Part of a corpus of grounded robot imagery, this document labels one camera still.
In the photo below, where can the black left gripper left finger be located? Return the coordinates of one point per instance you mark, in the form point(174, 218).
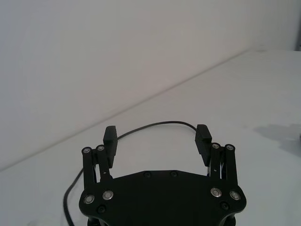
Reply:
point(110, 143)

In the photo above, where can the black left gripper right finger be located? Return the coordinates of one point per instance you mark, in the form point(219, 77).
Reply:
point(202, 146)

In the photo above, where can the grey striped post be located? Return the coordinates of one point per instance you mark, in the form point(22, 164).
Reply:
point(298, 26)

